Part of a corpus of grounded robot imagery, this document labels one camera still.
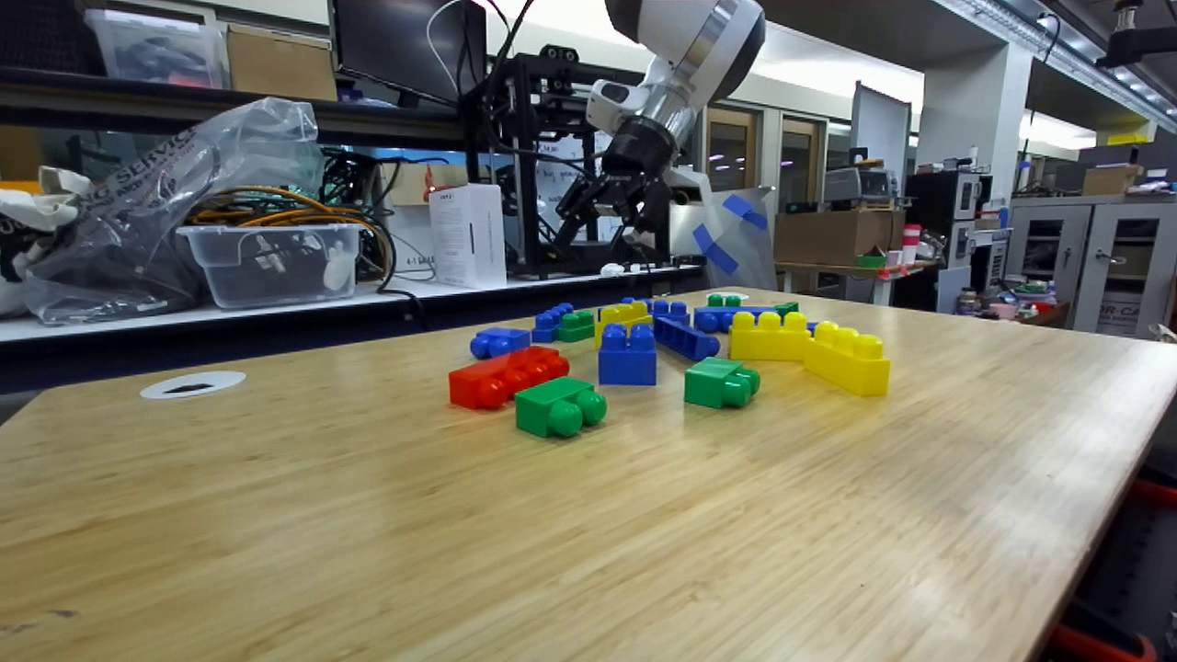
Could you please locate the blue three-stud block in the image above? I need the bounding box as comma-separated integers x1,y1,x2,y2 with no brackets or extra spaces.
530,298,577,344
651,314,725,367

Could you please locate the black printer frame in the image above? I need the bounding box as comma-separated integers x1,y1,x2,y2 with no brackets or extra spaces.
463,43,711,278

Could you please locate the clear plastic storage bin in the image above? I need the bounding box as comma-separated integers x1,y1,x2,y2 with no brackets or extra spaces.
175,217,371,314

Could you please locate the small green block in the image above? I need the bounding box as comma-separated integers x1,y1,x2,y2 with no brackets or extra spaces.
554,305,599,344

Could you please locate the red four-stud block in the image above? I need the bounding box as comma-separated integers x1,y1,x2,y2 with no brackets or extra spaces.
443,341,574,416

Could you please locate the small brown cardboard box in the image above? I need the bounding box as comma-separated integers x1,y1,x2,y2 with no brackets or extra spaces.
225,23,340,104

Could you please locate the orange yellow cable bundle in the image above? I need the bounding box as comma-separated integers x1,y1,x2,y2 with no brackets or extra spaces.
180,180,400,291

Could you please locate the clear plastic bag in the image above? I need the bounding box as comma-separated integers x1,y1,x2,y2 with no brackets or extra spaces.
19,93,322,327

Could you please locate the black computer monitor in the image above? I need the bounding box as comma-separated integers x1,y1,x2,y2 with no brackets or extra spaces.
328,0,494,105

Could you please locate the small white table grommet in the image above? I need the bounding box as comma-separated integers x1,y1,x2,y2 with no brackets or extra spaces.
136,367,250,406

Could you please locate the small blue block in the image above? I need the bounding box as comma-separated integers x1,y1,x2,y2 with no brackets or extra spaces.
468,324,533,364

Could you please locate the grey glass-door cabinet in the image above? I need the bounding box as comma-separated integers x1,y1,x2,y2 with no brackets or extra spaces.
1005,196,1177,337

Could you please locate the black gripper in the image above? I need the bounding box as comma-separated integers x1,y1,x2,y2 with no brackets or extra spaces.
552,110,681,264

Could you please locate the large yellow three-stud block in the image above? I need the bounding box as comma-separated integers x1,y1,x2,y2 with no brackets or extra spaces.
801,315,896,400

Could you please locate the white side bench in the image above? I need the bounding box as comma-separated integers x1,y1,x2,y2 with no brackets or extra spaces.
0,257,711,348

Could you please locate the yellow two-stud block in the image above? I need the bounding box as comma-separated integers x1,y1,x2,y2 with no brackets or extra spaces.
597,298,654,330

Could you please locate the long yellow block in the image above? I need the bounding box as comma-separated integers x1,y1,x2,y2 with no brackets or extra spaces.
725,310,816,367

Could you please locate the white cardboard box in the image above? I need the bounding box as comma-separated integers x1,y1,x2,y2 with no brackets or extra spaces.
426,180,510,291

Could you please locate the blue square two-by-two block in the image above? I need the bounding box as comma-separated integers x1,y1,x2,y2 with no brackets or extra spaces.
597,319,663,390

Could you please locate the clear shelf storage box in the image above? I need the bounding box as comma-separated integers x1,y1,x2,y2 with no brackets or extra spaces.
85,7,231,89

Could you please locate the wide brown cardboard box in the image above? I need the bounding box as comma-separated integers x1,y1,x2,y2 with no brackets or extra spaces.
772,205,908,273

